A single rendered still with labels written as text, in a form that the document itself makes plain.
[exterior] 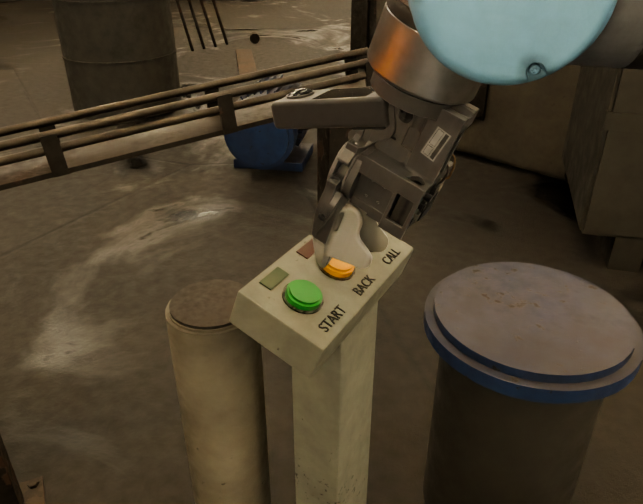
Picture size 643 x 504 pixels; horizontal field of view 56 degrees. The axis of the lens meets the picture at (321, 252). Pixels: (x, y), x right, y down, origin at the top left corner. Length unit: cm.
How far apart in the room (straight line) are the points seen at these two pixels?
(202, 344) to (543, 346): 47
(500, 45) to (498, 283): 75
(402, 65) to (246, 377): 49
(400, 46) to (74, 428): 116
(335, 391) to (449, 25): 52
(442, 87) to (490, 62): 15
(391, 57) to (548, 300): 63
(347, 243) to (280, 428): 83
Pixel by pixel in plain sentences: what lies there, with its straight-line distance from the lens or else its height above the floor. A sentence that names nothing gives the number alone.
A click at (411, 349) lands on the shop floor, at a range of 154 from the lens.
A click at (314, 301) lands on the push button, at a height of 61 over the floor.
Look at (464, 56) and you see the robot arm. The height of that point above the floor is 90.
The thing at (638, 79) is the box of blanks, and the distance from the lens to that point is 182.
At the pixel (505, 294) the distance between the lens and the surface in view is 100.
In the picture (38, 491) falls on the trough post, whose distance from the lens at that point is 133.
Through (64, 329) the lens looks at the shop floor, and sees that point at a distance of 173.
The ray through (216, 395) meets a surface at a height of 41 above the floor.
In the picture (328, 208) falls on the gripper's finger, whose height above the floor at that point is 74.
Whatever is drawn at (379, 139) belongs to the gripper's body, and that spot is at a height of 80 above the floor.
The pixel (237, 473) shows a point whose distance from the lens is 92.
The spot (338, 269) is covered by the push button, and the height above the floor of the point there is 61.
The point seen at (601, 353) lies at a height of 43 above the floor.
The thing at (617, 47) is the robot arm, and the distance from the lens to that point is 33.
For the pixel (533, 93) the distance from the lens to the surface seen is 255.
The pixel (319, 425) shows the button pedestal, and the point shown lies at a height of 39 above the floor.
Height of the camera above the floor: 96
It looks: 30 degrees down
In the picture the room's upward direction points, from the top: straight up
